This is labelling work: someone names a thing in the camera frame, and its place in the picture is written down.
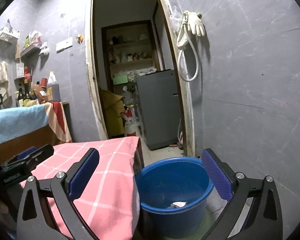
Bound green illustrated paper carton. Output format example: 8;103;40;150
171;201;187;208

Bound left hand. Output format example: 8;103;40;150
0;201;8;228

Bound pink checked tablecloth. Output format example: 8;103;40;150
32;137;140;239

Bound blue striped cloth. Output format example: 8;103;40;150
0;102;72;144

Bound blue plastic bucket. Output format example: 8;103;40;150
135;157;213;239

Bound dark wine bottle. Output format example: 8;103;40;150
24;79;32;101

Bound yellow bag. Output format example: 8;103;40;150
101;90;125;138

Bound large oil jug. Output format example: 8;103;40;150
47;71;61;102

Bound beige hanging towel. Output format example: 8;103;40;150
0;61;10;101

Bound red cup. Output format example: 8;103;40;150
40;77;47;88

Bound green box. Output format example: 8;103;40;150
113;75;128;85

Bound grey refrigerator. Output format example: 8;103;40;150
135;70;181;150

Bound white rubber glove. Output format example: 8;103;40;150
185;11;206;36

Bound wooden door frame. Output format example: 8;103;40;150
88;0;195;157

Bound grey wall shelf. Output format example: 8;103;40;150
20;41;42;59

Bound white wall basket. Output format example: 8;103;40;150
0;27;20;43

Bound white wall switch panel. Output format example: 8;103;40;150
56;37;73;53

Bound white looped hose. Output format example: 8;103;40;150
176;11;200;82

